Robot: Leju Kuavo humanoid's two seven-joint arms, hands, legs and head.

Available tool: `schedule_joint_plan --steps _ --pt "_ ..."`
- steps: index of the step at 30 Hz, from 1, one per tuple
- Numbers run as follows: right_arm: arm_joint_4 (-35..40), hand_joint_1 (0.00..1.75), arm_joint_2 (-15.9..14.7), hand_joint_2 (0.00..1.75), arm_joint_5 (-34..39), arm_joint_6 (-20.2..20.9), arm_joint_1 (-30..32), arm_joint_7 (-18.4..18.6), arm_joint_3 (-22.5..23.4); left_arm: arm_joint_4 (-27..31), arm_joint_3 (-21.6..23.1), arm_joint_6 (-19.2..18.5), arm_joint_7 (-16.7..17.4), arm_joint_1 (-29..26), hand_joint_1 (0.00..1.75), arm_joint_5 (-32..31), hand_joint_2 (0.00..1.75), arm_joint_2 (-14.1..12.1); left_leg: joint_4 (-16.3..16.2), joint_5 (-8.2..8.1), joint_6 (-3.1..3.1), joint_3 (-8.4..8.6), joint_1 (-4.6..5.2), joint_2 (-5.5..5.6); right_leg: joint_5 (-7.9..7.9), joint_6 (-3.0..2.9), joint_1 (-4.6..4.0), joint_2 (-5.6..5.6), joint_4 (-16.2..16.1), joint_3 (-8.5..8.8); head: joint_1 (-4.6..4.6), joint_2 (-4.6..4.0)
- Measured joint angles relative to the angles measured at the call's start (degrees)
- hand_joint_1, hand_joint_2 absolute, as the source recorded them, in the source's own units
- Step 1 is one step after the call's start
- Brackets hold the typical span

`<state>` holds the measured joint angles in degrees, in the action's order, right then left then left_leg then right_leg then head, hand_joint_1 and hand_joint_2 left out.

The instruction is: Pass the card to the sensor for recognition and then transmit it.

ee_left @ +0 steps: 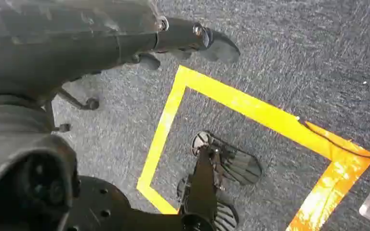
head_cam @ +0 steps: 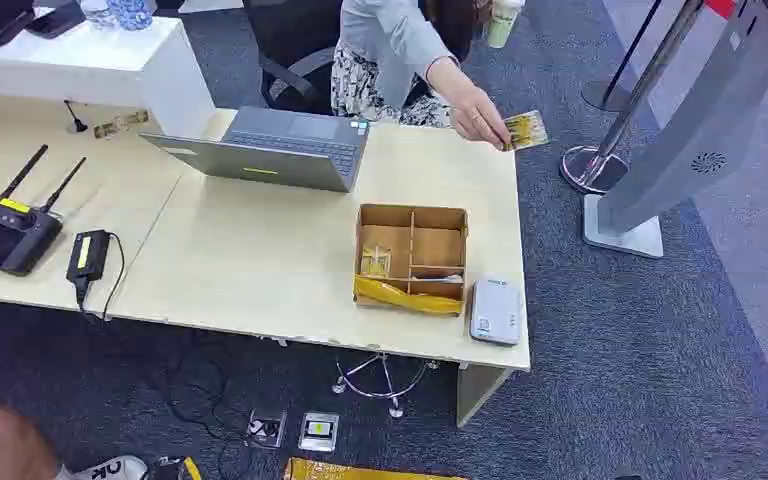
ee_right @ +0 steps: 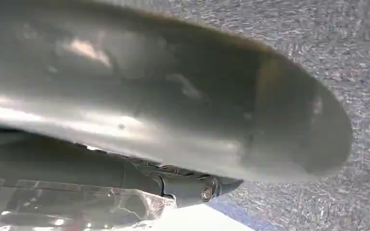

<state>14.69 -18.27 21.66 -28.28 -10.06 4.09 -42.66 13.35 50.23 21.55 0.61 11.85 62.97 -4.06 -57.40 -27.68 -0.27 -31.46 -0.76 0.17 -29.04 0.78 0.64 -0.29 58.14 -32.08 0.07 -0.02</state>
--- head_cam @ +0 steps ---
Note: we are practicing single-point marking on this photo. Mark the person's leg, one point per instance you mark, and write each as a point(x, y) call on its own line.
point(0, 444)

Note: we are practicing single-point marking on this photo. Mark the black bag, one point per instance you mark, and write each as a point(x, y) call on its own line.
point(0, 20)

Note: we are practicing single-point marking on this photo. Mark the grey laptop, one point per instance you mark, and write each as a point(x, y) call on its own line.
point(284, 149)

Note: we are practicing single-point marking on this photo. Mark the person's hand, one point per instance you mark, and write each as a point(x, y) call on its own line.
point(480, 116)

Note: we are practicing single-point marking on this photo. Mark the black office chair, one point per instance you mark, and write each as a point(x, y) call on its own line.
point(291, 60)

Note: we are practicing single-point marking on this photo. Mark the chrome chair base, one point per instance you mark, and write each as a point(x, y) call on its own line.
point(384, 384)

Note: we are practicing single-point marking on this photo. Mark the yellow plastic bag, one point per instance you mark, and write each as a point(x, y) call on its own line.
point(404, 298)

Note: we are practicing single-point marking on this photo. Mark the grey kiosk stand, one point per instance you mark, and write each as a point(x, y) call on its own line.
point(682, 132)

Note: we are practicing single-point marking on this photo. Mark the blue patterned water bottle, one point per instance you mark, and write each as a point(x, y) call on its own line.
point(131, 12)

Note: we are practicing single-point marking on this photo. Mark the yellow card in box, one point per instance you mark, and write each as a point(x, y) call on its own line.
point(376, 262)

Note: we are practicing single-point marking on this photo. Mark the wooden divided card box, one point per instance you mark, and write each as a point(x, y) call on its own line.
point(434, 248)

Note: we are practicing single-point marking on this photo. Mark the white card reader device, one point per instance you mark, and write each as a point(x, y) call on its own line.
point(495, 310)

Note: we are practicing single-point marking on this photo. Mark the yellow printed card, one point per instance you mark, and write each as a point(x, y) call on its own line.
point(526, 130)

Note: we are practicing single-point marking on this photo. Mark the chrome stanchion post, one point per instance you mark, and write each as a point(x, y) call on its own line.
point(612, 126)

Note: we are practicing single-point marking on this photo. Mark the white raised shelf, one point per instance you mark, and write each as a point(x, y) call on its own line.
point(92, 63)

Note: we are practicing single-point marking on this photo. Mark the black stanchion post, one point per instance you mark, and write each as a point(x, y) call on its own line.
point(619, 73)

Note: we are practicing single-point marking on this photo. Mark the green drink cup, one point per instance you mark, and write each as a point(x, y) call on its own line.
point(502, 23)

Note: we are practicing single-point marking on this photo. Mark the white shoe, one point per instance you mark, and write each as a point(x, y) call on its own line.
point(109, 469)

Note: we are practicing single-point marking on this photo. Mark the yellow sheet on floor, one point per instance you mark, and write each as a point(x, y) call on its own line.
point(357, 470)

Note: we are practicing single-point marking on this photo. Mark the person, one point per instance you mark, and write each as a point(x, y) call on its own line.
point(384, 46)

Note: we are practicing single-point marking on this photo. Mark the silver floor socket with label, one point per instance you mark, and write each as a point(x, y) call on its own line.
point(318, 432)

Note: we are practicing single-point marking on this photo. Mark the white card in box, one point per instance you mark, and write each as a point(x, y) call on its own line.
point(438, 279)

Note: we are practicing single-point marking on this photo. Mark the black remote controller with antennas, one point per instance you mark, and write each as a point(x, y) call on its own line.
point(6, 232)

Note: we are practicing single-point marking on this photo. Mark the black power adapter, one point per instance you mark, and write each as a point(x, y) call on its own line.
point(88, 255)

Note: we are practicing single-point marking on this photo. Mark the small black desk stand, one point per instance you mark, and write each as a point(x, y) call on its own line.
point(76, 119)

